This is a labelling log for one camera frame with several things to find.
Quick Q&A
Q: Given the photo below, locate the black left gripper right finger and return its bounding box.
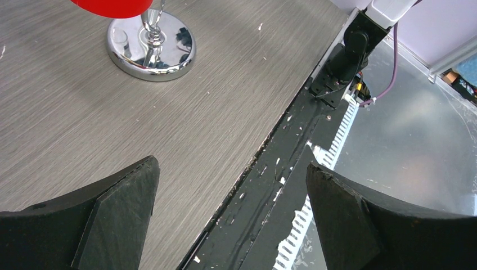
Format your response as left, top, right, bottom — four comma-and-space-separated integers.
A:
306, 162, 476, 269

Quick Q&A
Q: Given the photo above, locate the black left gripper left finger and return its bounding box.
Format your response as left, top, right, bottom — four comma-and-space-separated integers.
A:
1, 156, 160, 269

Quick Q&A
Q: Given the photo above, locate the red wine glass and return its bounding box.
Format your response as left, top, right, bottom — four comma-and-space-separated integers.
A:
71, 0, 153, 19

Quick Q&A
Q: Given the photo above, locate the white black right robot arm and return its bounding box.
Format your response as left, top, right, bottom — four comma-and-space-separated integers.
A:
309, 1, 419, 109

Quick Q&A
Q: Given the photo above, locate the chrome wine glass rack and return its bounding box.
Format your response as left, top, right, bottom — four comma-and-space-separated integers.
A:
106, 1, 197, 82

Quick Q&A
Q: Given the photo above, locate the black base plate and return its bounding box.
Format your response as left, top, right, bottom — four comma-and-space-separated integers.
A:
179, 85, 355, 269

